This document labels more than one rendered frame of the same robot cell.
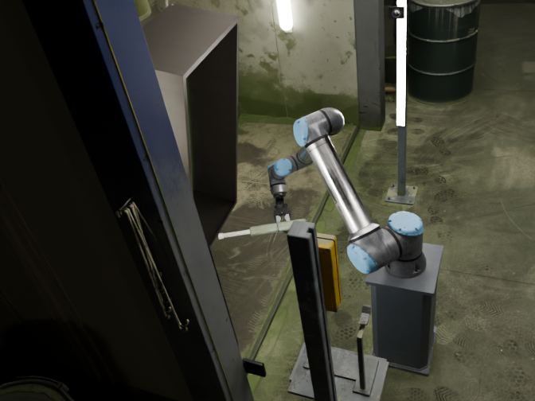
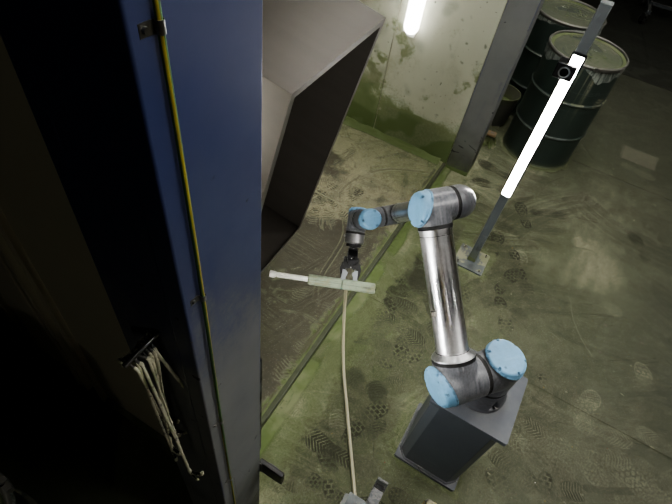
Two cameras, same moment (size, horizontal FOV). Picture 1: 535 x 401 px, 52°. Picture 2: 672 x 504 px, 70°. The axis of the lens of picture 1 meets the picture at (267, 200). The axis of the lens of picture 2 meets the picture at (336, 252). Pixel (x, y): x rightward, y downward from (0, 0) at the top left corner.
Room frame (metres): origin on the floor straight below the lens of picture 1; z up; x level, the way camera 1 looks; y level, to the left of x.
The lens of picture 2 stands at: (0.91, 0.17, 2.32)
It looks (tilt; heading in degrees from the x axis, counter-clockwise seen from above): 49 degrees down; 354
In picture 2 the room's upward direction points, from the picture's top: 11 degrees clockwise
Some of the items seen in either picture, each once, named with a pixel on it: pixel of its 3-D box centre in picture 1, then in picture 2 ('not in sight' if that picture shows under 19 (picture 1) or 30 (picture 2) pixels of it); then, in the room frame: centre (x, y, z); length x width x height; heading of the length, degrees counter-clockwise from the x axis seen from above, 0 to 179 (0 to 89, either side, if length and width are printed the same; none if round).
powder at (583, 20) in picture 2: not in sight; (570, 13); (4.94, -1.79, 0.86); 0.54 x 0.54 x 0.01
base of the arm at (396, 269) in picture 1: (404, 255); (485, 383); (1.73, -0.57, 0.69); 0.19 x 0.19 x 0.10
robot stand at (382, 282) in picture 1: (404, 307); (455, 420); (1.73, -0.57, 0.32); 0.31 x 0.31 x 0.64; 62
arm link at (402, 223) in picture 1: (404, 235); (497, 367); (1.73, -0.57, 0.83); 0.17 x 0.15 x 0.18; 112
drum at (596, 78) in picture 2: (442, 44); (559, 103); (4.29, -1.72, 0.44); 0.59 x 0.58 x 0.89; 166
